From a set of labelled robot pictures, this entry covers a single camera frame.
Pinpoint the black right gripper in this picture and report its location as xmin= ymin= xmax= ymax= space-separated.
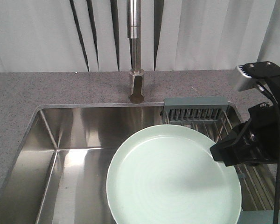
xmin=210 ymin=76 xmax=280 ymax=167

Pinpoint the light green round plate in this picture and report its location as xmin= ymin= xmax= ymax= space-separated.
xmin=106 ymin=125 xmax=242 ymax=224

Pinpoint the grey metal dish drying rack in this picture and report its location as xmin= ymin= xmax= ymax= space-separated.
xmin=161 ymin=97 xmax=275 ymax=224

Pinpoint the stainless steel faucet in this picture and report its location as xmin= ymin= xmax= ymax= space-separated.
xmin=126 ymin=0 xmax=144 ymax=104

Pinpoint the stainless steel sink basin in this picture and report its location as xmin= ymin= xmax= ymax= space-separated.
xmin=0 ymin=102 xmax=280 ymax=224

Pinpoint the white pleated curtain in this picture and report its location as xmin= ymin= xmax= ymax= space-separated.
xmin=0 ymin=0 xmax=280 ymax=72

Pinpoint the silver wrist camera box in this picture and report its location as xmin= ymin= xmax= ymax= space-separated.
xmin=230 ymin=65 xmax=266 ymax=91

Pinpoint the black camera cable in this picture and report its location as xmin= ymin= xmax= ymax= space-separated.
xmin=259 ymin=77 xmax=280 ymax=224

